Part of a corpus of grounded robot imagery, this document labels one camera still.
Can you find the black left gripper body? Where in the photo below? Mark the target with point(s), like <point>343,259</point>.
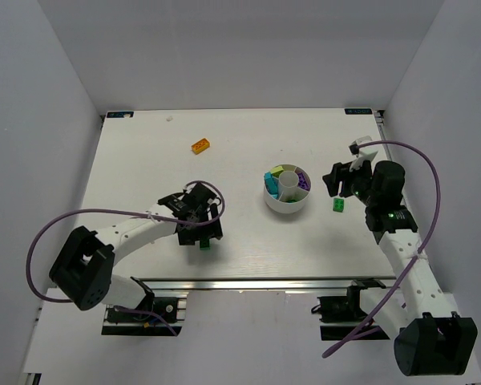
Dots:
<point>200,233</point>

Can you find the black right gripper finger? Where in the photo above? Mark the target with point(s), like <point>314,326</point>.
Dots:
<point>345,189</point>
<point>333,179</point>

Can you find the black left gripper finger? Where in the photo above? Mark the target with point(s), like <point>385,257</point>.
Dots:
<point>187,235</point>
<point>215,229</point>

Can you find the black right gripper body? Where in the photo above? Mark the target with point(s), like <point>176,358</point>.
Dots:
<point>342,179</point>

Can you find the green square lego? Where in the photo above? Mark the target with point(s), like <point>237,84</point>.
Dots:
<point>338,205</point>

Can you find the green small lego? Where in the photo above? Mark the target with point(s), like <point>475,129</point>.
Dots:
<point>204,244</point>

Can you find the teal long lego brick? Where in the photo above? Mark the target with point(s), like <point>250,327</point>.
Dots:
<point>271,184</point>

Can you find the yellow long lego brick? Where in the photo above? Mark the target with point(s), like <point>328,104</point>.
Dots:
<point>200,146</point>

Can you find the purple long lego brick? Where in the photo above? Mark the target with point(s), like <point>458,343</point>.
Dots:
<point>303,182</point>

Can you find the lime long lego brick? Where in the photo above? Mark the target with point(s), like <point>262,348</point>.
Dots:
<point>276,171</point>

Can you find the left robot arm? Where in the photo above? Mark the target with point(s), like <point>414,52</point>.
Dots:
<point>83,270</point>

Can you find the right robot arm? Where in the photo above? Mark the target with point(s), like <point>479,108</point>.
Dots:
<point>429,335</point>

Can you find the white round divided container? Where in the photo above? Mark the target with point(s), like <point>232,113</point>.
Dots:
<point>288,188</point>

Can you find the blue corner tag right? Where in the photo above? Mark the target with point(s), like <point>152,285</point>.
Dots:
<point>355,111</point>

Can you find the blue corner tag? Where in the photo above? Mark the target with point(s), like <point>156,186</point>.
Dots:
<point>355,111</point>
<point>119,114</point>

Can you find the blue corner tag left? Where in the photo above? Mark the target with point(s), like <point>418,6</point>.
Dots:
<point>119,114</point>

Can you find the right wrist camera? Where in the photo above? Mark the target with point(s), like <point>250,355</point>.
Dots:
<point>361,154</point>

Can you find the aluminium table edge rail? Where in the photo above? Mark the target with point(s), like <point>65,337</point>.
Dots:
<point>224,284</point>

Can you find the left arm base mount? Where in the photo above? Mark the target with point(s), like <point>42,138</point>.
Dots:
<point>154,316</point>

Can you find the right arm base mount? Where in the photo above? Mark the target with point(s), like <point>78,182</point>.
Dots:
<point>339,314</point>

